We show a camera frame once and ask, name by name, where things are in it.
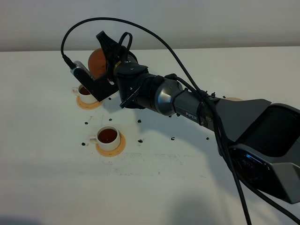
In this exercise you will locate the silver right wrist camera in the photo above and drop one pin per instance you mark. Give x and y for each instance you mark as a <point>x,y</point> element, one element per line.
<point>100,88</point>

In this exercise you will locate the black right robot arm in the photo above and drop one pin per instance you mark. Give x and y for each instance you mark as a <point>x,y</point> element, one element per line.
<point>263,138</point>

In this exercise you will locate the far orange round coaster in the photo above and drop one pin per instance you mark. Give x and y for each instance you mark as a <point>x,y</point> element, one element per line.
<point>86,106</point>

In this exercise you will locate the near white teacup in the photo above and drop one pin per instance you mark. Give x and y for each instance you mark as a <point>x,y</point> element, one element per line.
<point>107,138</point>

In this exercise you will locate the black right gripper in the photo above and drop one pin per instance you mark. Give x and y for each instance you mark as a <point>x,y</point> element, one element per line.
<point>124,62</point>

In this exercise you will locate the cream round teapot coaster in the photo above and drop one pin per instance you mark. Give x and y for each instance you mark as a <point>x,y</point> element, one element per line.
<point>233,99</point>

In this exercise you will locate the white teacup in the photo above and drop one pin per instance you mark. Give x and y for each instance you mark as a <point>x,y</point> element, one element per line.
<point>84,95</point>
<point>107,138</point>

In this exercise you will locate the near orange round coaster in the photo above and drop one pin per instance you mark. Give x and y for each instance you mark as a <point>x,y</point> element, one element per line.
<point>114,152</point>

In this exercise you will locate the brown clay teapot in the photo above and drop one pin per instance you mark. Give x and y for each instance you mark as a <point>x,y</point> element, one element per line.
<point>97,64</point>

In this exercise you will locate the orange round coaster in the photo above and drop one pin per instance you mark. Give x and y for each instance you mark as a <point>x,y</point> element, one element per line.
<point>86,106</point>
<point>114,152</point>

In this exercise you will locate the far white teacup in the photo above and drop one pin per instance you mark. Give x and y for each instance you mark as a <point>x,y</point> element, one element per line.
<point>84,95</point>

